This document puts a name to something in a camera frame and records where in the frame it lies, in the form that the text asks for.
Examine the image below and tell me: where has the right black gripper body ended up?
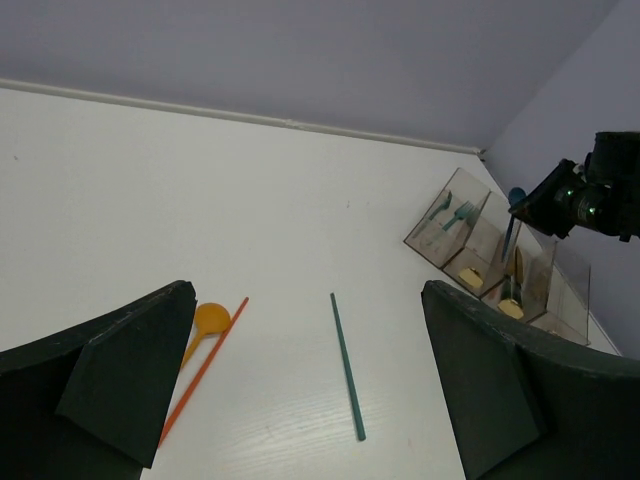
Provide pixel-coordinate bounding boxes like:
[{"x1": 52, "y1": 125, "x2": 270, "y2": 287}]
[{"x1": 509, "y1": 131, "x2": 639, "y2": 242}]

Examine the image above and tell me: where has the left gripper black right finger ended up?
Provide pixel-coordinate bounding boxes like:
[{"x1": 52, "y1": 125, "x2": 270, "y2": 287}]
[{"x1": 421, "y1": 280, "x2": 639, "y2": 479}]

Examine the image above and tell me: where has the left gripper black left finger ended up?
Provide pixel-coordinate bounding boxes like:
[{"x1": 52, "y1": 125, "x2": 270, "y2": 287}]
[{"x1": 1, "y1": 280, "x2": 196, "y2": 479}]

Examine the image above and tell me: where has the blue spoon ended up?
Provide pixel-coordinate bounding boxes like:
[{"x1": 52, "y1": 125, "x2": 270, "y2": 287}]
[{"x1": 501, "y1": 187, "x2": 527, "y2": 263}]

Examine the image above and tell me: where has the orange chopstick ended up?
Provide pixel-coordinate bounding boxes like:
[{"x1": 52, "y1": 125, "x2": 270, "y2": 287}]
[{"x1": 159, "y1": 297, "x2": 249, "y2": 445}]

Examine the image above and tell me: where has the yellow knife black handle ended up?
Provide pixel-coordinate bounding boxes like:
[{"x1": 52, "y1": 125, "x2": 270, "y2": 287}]
[{"x1": 505, "y1": 246, "x2": 524, "y2": 306}]

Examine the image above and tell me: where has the teal fork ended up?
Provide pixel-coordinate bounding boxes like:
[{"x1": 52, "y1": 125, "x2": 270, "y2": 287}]
[{"x1": 431, "y1": 201, "x2": 475, "y2": 244}]

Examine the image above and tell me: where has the orange spoon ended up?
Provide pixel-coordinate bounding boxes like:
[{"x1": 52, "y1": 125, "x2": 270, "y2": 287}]
[{"x1": 181, "y1": 303, "x2": 231, "y2": 368}]

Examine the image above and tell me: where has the teal curved spoon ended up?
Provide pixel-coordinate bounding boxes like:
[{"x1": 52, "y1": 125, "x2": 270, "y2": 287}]
[{"x1": 414, "y1": 191, "x2": 452, "y2": 237}]

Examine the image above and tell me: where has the clear four-compartment utensil organizer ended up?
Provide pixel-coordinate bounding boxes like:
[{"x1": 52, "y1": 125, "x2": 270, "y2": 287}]
[{"x1": 404, "y1": 169, "x2": 591, "y2": 345}]

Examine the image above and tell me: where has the teal chopstick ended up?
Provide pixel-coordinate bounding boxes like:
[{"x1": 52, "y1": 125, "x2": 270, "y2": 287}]
[{"x1": 330, "y1": 292, "x2": 367, "y2": 442}]

